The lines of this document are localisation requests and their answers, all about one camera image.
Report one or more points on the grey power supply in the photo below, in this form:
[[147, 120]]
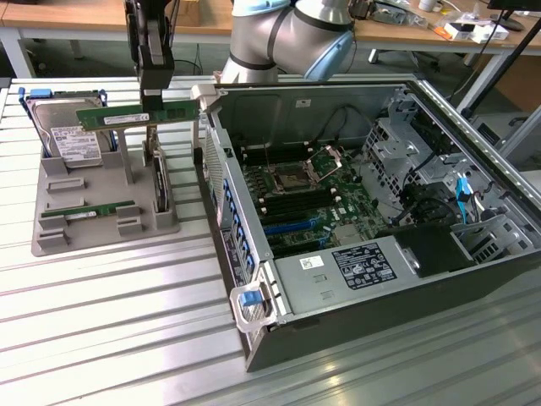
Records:
[[313, 287]]

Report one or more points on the green RAM stick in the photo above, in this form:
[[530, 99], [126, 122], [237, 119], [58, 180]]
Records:
[[105, 208], [114, 118]]

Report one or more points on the black expansion slot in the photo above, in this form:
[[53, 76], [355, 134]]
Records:
[[296, 244], [281, 218]]

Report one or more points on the perforated metal cage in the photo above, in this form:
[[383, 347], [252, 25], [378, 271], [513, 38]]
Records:
[[389, 148]]

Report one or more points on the black plastic shroud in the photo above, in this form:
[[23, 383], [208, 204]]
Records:
[[427, 249]]

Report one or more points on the large cardboard box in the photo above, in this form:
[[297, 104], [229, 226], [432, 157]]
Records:
[[524, 84]]

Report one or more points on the grey parts rack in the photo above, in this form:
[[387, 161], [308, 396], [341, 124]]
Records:
[[105, 192]]

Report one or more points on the wooden desk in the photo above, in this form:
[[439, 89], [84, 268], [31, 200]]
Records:
[[401, 29], [63, 17]]

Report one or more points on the silver chipset heatsink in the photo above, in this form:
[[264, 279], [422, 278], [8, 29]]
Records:
[[346, 234]]

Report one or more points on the CPU socket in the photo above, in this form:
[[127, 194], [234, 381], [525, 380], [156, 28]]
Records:
[[291, 179]]

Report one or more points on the blue case latch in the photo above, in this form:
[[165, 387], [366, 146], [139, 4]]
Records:
[[248, 298]]

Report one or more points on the metal socket cover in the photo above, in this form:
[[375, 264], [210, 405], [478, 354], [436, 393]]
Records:
[[325, 162]]

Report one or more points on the black graphics card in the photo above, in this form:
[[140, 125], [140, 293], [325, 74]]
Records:
[[160, 186]]

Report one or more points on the green motherboard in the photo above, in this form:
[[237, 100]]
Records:
[[351, 199]]

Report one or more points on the white box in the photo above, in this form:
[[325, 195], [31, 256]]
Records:
[[490, 31]]

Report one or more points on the hard disk in blue caddy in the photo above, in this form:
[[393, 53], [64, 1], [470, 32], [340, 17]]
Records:
[[67, 122]]

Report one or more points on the grey computer case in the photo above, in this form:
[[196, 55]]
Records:
[[524, 139]]

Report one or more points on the grey disk bay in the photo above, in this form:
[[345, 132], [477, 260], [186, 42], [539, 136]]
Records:
[[490, 243]]

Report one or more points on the white mug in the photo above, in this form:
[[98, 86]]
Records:
[[429, 4]]

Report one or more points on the brown cardboard box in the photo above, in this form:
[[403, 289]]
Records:
[[188, 12]]

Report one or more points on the thin locking lever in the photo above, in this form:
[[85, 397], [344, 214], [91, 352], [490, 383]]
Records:
[[269, 156]]

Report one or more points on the open black PC case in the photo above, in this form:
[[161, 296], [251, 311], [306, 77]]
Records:
[[380, 321]]

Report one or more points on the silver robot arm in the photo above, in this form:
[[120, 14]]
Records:
[[262, 34]]

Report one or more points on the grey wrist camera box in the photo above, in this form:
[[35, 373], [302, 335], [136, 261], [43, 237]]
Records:
[[155, 42]]

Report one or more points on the black tripod pole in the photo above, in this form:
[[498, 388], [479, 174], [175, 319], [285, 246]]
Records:
[[507, 67]]

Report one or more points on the black monitor stand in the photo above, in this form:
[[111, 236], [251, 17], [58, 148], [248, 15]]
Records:
[[511, 23]]

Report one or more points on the blue expansion slot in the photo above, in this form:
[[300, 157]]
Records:
[[291, 227]]

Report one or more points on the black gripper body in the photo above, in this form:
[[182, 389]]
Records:
[[156, 76]]

